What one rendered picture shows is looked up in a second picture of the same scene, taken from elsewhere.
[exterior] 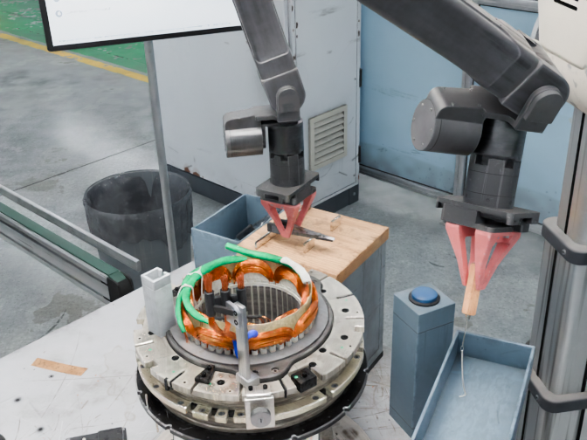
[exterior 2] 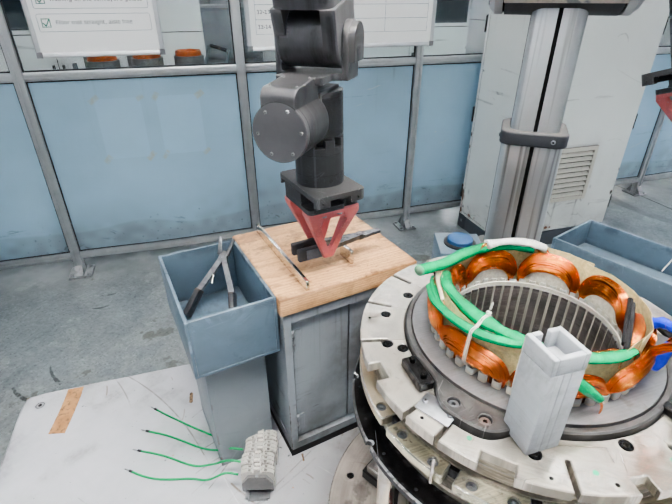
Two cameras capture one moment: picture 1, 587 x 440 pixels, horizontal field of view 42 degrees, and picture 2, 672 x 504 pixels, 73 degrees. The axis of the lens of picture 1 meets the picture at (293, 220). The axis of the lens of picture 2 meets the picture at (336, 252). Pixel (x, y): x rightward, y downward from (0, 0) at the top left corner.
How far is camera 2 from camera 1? 1.04 m
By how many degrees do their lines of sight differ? 53
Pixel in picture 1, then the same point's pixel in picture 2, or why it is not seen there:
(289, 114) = (353, 67)
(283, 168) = (337, 157)
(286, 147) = (340, 124)
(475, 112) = not seen: outside the picture
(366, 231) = not seen: hidden behind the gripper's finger
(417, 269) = (89, 318)
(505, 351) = (577, 235)
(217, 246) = (237, 324)
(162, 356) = (621, 462)
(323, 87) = not seen: outside the picture
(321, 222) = (295, 235)
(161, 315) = (565, 407)
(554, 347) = (534, 229)
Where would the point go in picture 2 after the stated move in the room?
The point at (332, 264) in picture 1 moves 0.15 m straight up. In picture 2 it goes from (390, 255) to (398, 149)
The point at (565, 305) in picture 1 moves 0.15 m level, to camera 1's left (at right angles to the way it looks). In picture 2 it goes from (548, 188) to (536, 221)
